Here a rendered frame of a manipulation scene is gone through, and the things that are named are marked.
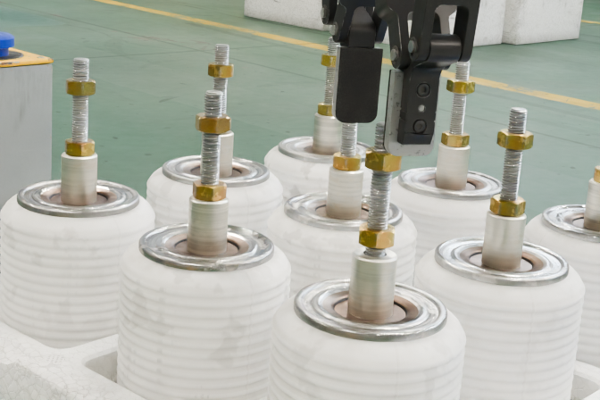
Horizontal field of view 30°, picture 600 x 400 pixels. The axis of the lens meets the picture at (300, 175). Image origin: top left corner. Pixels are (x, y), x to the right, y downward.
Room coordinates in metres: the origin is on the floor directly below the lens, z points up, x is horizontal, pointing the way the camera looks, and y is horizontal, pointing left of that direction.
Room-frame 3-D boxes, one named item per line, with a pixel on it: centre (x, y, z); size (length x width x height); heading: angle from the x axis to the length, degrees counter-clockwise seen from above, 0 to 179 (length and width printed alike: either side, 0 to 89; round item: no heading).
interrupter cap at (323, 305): (0.52, -0.04, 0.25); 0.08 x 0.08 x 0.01
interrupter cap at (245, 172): (0.76, 0.06, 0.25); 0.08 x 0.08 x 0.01
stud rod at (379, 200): (0.52, -0.04, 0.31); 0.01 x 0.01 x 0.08
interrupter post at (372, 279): (0.52, -0.04, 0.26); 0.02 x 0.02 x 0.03
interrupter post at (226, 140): (0.76, 0.06, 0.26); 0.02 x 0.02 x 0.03
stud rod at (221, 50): (0.76, 0.06, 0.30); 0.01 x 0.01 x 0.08
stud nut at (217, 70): (0.76, 0.06, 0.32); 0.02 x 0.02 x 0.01; 61
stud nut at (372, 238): (0.52, -0.04, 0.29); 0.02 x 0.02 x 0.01; 87
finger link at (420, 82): (0.47, -0.05, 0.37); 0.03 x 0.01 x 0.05; 19
